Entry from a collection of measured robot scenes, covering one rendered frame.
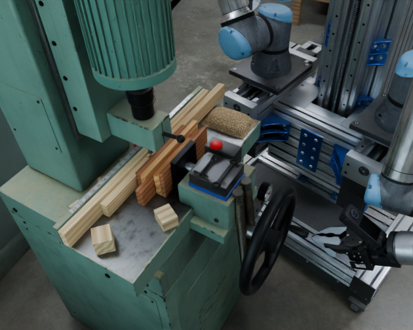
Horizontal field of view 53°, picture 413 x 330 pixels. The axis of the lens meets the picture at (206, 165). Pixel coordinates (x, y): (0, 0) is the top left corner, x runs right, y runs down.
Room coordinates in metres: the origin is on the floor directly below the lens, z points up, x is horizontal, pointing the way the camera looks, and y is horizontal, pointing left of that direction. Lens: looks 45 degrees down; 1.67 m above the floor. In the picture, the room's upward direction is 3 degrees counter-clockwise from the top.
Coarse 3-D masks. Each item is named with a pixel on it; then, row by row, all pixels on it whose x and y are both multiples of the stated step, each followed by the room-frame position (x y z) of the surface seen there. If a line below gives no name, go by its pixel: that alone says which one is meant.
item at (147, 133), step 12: (120, 108) 0.80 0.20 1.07; (108, 120) 0.79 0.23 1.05; (120, 120) 0.77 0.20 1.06; (132, 120) 0.76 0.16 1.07; (144, 120) 0.75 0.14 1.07; (156, 120) 0.75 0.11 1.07; (168, 120) 0.77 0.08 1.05; (120, 132) 0.77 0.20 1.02; (132, 132) 0.75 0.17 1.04; (144, 132) 0.73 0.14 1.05; (156, 132) 0.73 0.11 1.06; (168, 132) 0.76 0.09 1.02; (144, 144) 0.73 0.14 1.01; (156, 144) 0.72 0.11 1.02
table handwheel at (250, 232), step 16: (288, 192) 0.63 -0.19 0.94; (272, 208) 0.57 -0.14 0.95; (288, 208) 0.69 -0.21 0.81; (256, 240) 0.51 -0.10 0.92; (272, 240) 0.57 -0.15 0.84; (256, 256) 0.49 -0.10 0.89; (272, 256) 0.61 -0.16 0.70; (240, 272) 0.48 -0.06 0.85; (240, 288) 0.47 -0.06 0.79; (256, 288) 0.51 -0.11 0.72
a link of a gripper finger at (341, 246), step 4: (324, 244) 0.58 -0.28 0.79; (328, 244) 0.57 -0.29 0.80; (332, 244) 0.57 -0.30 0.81; (340, 244) 0.56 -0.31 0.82; (344, 244) 0.56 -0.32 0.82; (332, 248) 0.56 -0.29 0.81; (336, 248) 0.55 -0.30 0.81; (340, 248) 0.55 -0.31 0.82; (344, 248) 0.54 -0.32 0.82; (348, 248) 0.54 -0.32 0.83; (352, 248) 0.54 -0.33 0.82; (336, 252) 0.55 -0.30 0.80; (340, 252) 0.54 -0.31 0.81; (344, 252) 0.54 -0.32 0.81; (348, 252) 0.54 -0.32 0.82
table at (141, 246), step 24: (240, 144) 0.84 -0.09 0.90; (120, 216) 0.61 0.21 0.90; (144, 216) 0.61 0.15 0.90; (192, 216) 0.62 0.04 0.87; (120, 240) 0.54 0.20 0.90; (144, 240) 0.54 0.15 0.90; (168, 240) 0.54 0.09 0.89; (216, 240) 0.57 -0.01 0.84; (96, 264) 0.49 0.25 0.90; (120, 264) 0.48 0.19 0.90; (144, 264) 0.48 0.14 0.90
